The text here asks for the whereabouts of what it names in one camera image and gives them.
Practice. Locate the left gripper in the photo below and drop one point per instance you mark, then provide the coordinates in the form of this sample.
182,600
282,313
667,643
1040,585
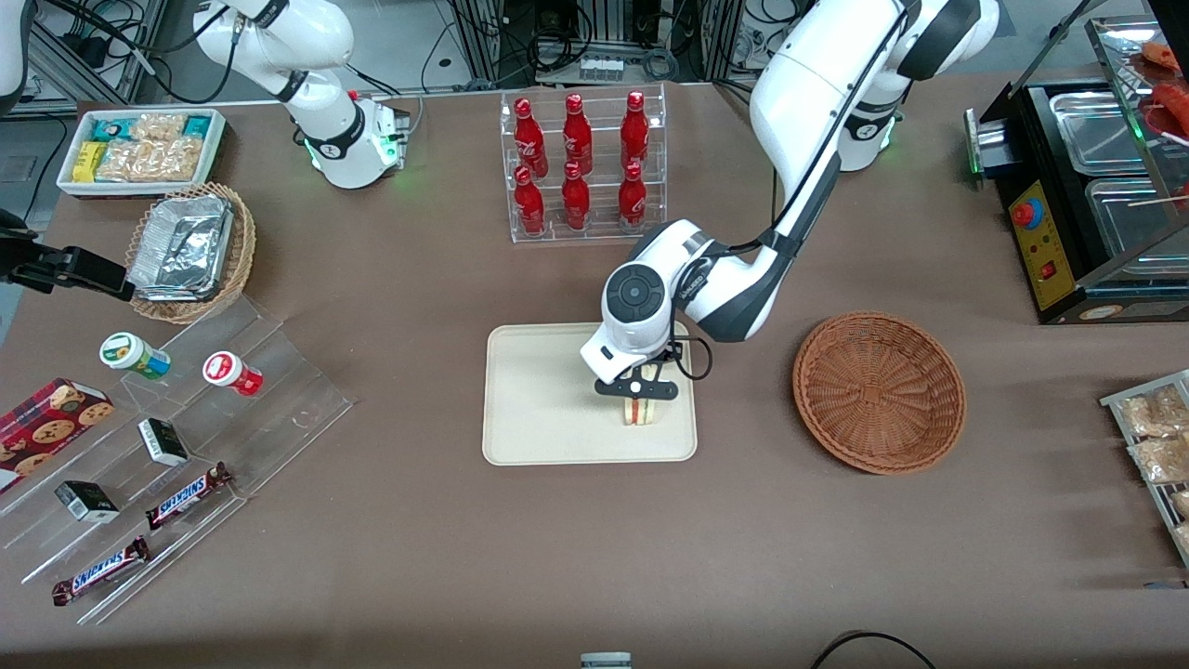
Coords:
664,355

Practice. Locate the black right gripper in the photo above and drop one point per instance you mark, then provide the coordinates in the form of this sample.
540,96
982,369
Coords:
48,264

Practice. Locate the triangular sandwich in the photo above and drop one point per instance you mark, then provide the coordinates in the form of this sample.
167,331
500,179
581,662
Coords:
641,413

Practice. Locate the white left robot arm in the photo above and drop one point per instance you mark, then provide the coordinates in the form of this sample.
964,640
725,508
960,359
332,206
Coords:
808,93

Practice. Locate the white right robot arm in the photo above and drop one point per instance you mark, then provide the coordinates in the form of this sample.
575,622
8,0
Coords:
344,139

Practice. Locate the cream plastic tray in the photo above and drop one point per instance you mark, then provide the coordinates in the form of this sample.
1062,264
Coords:
539,400

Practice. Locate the light wicker basket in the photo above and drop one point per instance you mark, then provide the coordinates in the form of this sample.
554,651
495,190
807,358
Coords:
243,251

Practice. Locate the brown wicker basket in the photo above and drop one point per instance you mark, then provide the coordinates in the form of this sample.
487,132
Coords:
878,395

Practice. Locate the white plastic snack bin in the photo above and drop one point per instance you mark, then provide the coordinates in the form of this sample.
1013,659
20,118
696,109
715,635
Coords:
67,186

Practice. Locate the green lid snack cup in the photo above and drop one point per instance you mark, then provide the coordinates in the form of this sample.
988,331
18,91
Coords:
130,353

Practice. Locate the stacked aluminium foil trays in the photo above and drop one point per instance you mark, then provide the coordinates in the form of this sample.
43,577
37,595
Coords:
181,246

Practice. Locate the yellow snack pack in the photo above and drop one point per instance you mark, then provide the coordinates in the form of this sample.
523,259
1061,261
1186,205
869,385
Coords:
88,161

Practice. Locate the large clear cracker bag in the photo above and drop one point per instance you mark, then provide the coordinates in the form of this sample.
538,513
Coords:
153,161

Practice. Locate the teal snack pack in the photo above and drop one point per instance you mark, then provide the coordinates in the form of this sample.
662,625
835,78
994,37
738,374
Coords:
110,128
198,125

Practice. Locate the clear acrylic bottle rack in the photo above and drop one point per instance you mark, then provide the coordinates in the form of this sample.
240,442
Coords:
599,232

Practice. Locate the small clear cracker bag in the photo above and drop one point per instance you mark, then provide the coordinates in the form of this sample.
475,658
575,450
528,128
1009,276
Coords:
158,126

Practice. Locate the red plaid cookie box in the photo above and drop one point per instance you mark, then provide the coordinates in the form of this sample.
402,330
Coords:
46,427

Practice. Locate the red lid snack cup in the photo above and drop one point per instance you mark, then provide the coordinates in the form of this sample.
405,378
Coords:
228,372

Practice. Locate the red cola bottle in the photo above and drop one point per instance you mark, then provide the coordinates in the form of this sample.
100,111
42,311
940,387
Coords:
634,132
633,199
529,139
529,206
576,201
577,135

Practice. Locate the small black carton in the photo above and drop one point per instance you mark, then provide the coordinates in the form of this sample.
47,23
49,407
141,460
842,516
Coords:
86,502
163,442

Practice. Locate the clear acrylic stepped shelf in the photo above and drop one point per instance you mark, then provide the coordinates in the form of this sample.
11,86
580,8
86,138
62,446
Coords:
279,409

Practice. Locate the Snickers chocolate bar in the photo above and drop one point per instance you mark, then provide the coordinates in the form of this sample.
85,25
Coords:
186,497
100,571

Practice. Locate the small white grey device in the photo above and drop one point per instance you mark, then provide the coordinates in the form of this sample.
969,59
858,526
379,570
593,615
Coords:
606,661

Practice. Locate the white power strip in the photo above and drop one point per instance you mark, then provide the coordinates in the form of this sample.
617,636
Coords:
600,70

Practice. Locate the black food warmer cabinet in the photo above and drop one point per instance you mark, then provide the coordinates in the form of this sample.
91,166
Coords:
1045,269

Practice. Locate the steel food pan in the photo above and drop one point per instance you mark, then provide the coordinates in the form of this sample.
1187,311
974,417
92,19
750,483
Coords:
1124,223
1091,130

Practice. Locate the clear bag of snacks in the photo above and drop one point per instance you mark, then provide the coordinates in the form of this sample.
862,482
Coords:
1182,505
1152,413
1161,460
1182,539

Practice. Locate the orange fried food piece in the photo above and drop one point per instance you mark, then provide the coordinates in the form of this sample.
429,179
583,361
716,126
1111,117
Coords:
1161,56

